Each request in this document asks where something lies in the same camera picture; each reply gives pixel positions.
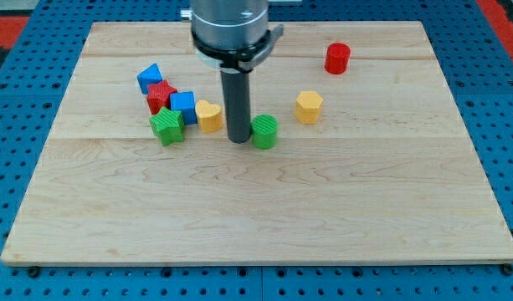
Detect green cylinder block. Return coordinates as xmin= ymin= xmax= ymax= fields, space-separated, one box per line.
xmin=251 ymin=115 xmax=278 ymax=150

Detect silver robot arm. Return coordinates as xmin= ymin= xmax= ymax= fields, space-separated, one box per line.
xmin=190 ymin=0 xmax=284 ymax=74

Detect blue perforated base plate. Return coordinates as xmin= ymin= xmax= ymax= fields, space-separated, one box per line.
xmin=0 ymin=0 xmax=513 ymax=300

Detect blue cube block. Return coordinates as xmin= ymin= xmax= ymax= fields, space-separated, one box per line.
xmin=170 ymin=91 xmax=198 ymax=125

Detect red star block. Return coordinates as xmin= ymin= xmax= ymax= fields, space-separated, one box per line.
xmin=146 ymin=80 xmax=177 ymax=115

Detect red cylinder block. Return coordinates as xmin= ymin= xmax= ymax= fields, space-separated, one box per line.
xmin=324 ymin=43 xmax=351 ymax=74

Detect wooden board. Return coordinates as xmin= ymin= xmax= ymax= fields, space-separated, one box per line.
xmin=1 ymin=21 xmax=513 ymax=267

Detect yellow heart block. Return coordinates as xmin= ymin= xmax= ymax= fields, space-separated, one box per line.
xmin=195 ymin=99 xmax=223 ymax=134

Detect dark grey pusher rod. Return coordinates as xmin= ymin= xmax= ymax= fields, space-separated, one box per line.
xmin=221 ymin=71 xmax=251 ymax=144

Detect green star block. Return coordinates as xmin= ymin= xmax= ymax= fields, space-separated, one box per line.
xmin=149 ymin=107 xmax=185 ymax=146

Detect blue triangle block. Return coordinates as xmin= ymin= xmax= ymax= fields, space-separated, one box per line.
xmin=136 ymin=64 xmax=162 ymax=94

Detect yellow hexagon block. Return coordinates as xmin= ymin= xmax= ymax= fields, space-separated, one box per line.
xmin=295 ymin=91 xmax=323 ymax=125

